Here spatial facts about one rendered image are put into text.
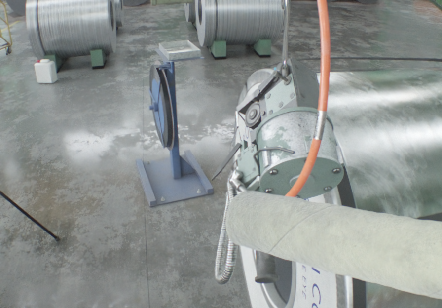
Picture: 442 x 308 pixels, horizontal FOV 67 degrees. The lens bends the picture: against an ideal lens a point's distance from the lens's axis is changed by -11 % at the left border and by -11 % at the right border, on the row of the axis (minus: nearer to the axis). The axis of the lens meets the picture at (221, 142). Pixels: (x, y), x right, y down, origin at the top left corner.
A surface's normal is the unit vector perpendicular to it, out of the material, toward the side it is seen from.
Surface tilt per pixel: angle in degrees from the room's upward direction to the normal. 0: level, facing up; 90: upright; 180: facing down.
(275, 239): 72
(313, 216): 29
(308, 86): 43
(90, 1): 56
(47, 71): 90
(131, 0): 90
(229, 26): 109
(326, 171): 115
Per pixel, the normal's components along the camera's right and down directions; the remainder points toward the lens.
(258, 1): 0.18, 0.17
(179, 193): 0.00, -0.88
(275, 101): -0.80, -0.33
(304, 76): 0.59, -0.48
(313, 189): 0.02, 0.81
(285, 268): 0.04, -0.74
